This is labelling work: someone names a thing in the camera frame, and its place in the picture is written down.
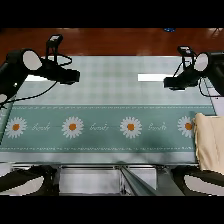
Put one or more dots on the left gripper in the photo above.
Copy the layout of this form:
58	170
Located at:
65	75

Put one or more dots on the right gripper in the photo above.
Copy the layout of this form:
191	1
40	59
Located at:
181	80

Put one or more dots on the cream T-shirt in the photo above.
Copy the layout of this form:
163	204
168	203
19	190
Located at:
210	143

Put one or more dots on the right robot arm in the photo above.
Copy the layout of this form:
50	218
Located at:
213	66

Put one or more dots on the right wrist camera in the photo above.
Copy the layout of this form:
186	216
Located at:
186	55

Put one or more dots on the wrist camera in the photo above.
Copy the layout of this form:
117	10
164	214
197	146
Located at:
186	55
53	46

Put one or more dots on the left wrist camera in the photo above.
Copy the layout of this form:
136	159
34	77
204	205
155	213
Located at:
53	46

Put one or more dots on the silver frame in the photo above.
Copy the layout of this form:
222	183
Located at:
110	176

